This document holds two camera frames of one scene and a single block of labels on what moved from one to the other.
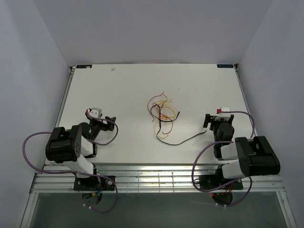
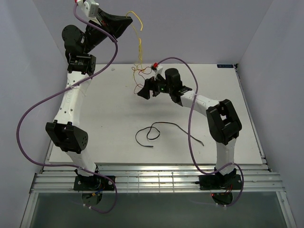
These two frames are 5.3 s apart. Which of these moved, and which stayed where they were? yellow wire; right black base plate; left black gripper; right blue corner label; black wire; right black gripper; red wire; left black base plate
Moved: black wire; left black gripper; red wire; right black gripper; yellow wire
Stayed: right black base plate; left black base plate; right blue corner label
